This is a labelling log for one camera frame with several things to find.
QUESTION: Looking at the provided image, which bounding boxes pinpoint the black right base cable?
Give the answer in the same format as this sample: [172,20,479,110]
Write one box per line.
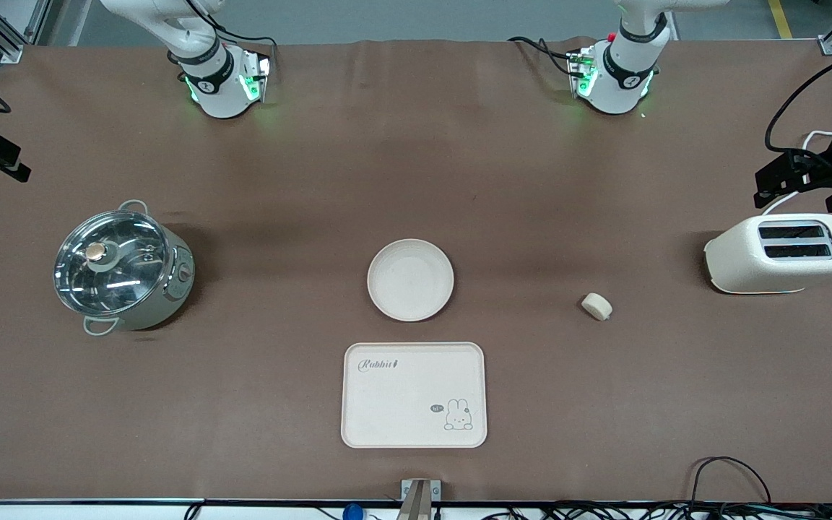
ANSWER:
[203,18,277,53]

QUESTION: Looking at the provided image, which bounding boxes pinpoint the cream two-slot toaster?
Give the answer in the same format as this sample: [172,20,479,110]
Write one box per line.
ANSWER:
[703,212,832,295]

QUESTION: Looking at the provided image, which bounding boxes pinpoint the black left base cable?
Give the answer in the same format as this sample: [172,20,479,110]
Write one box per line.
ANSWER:
[508,36,577,77]

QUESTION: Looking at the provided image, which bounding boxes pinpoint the white toaster power cable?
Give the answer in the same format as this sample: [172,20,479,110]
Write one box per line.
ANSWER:
[761,130,832,216]

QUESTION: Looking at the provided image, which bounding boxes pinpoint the small cream bun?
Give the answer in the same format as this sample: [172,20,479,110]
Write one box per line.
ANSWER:
[581,292,613,322]

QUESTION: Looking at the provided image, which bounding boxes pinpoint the brown table mat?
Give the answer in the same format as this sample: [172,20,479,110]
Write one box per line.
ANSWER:
[0,36,832,504]

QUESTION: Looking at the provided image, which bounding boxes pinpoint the black looped cable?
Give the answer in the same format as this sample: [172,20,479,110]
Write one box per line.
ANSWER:
[689,456,772,506]

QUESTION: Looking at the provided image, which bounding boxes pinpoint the pale green electric pot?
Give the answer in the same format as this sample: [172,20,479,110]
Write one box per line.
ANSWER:
[53,199,196,337]

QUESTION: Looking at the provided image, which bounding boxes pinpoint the glass pot lid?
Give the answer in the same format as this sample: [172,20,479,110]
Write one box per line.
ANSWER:
[53,210,170,316]

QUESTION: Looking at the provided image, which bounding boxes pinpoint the round cream plate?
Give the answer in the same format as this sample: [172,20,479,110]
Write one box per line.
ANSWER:
[367,238,455,323]

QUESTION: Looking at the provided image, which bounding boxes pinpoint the metal table bracket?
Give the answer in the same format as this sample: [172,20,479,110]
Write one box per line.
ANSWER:
[396,479,442,520]

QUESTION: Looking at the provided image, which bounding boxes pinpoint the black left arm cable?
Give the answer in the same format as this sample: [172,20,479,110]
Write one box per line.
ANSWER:
[764,40,832,155]

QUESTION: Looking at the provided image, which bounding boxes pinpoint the black base cable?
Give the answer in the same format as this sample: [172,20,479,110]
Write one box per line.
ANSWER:
[508,36,577,77]
[203,18,277,53]

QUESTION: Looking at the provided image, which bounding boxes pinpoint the cream rabbit print tray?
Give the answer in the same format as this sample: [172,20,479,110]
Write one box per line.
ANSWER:
[341,342,488,449]

